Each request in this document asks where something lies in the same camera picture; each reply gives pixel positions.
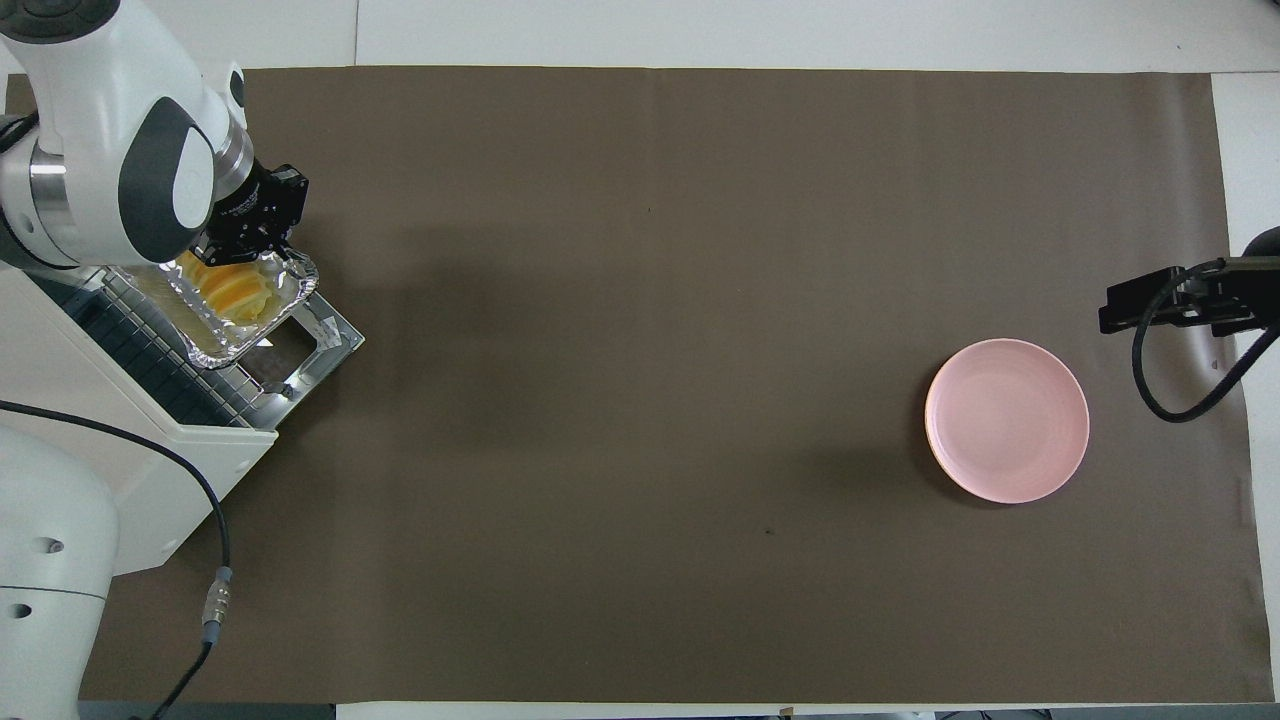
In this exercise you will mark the silver foil baking tray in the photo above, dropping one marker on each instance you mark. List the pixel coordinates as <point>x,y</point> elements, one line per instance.
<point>215,345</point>

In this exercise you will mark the yellow ridged bread loaf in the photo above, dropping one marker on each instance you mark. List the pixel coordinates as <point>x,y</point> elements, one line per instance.
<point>235,295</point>

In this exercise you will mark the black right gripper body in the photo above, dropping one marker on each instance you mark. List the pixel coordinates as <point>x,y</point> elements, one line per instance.
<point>1235,300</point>

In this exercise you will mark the brown table mat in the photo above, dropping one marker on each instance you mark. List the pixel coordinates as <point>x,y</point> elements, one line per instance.
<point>640,400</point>

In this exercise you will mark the glass oven door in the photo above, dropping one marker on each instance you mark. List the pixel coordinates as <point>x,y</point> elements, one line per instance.
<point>335,345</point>

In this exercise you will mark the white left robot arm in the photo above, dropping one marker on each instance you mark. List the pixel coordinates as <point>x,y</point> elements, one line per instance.
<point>100,100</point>

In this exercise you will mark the cream toaster oven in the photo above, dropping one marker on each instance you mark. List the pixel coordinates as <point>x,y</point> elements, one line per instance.
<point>150,480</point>

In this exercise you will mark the pink round plate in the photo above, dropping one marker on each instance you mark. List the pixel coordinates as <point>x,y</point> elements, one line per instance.
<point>1005,420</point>

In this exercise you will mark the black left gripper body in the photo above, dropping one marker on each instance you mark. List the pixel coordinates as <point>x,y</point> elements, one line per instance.
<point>255,210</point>

